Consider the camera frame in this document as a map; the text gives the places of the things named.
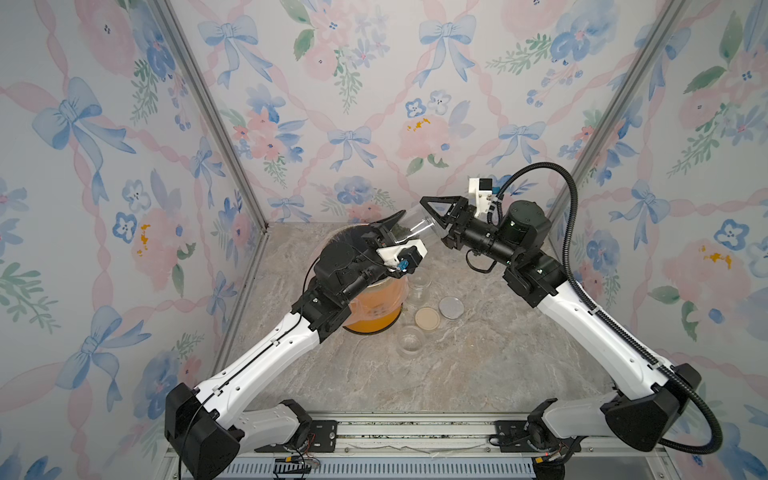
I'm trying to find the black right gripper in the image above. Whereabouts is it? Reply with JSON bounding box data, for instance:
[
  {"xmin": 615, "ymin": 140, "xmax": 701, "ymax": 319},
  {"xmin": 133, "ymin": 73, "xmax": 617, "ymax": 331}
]
[{"xmin": 425, "ymin": 196, "xmax": 521, "ymax": 272}]

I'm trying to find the beige jar lid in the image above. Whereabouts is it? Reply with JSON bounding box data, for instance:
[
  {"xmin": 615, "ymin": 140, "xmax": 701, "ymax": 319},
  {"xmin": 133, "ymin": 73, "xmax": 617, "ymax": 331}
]
[{"xmin": 414, "ymin": 307, "xmax": 441, "ymax": 332}]

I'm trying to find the grey metal jar lid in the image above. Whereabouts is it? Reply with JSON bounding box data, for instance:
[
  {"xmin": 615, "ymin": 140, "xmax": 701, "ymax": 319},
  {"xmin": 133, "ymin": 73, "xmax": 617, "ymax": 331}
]
[{"xmin": 438, "ymin": 296, "xmax": 466, "ymax": 320}]

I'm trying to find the glass jar with tea leaves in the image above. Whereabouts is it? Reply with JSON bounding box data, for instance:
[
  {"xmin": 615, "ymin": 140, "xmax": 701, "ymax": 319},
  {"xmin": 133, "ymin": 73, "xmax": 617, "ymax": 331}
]
[{"xmin": 408, "ymin": 272, "xmax": 431, "ymax": 303}]

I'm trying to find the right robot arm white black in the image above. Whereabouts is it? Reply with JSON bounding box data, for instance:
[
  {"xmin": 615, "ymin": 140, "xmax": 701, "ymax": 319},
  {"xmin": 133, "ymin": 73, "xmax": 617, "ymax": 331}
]
[{"xmin": 420, "ymin": 196, "xmax": 701, "ymax": 452}]

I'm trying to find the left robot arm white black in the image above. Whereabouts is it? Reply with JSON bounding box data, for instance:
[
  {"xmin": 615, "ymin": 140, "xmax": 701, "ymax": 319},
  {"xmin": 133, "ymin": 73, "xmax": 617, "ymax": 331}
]
[{"xmin": 165, "ymin": 211, "xmax": 417, "ymax": 479}]

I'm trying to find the orange trash bin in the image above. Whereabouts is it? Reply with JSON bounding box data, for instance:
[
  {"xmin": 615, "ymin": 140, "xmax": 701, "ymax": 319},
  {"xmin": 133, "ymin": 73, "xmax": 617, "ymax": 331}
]
[{"xmin": 342, "ymin": 276, "xmax": 408, "ymax": 335}]

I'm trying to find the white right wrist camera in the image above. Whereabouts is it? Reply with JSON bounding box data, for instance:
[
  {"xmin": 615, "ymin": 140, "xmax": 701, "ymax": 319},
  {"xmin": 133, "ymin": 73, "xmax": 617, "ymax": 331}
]
[{"xmin": 468, "ymin": 177, "xmax": 502, "ymax": 222}]

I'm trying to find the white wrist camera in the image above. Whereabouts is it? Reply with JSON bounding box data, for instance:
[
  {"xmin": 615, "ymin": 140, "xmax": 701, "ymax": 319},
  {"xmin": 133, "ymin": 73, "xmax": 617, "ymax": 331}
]
[
  {"xmin": 468, "ymin": 177, "xmax": 502, "ymax": 222},
  {"xmin": 377, "ymin": 239, "xmax": 427, "ymax": 275}
]

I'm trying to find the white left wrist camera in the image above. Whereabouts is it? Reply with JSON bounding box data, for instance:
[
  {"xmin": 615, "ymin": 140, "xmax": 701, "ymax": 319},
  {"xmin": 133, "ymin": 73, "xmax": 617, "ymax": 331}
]
[{"xmin": 377, "ymin": 239, "xmax": 427, "ymax": 275}]

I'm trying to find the left aluminium corner post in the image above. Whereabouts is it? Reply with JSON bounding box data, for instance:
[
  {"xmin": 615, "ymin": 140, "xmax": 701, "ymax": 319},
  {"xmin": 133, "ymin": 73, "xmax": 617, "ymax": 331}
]
[{"xmin": 146, "ymin": 0, "xmax": 269, "ymax": 232}]

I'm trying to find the aluminium corner post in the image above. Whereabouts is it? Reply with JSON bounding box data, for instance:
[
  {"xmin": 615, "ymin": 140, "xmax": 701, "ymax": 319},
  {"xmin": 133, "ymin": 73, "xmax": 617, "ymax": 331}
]
[
  {"xmin": 542, "ymin": 0, "xmax": 691, "ymax": 232},
  {"xmin": 146, "ymin": 0, "xmax": 269, "ymax": 232}
]

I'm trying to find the right aluminium corner post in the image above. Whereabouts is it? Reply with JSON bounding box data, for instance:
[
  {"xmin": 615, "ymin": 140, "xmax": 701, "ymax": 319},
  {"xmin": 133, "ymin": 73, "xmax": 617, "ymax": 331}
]
[{"xmin": 542, "ymin": 0, "xmax": 691, "ymax": 232}]

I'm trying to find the aluminium frame rail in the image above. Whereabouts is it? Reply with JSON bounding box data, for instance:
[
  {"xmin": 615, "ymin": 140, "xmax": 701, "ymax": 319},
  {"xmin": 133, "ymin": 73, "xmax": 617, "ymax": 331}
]
[{"xmin": 152, "ymin": 412, "xmax": 682, "ymax": 480}]

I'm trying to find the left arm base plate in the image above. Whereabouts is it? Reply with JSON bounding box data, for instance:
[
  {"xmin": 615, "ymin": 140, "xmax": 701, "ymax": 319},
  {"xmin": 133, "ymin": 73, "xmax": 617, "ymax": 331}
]
[{"xmin": 295, "ymin": 420, "xmax": 339, "ymax": 454}]

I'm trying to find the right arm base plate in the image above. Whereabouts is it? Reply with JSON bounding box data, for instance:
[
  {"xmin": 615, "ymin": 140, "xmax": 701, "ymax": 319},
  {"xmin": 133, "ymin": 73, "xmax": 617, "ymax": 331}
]
[{"xmin": 488, "ymin": 420, "xmax": 584, "ymax": 455}]

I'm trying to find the black corrugated cable conduit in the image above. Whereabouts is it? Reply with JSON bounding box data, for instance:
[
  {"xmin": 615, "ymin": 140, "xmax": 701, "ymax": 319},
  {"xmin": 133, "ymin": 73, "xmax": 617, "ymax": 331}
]
[{"xmin": 494, "ymin": 161, "xmax": 724, "ymax": 455}]

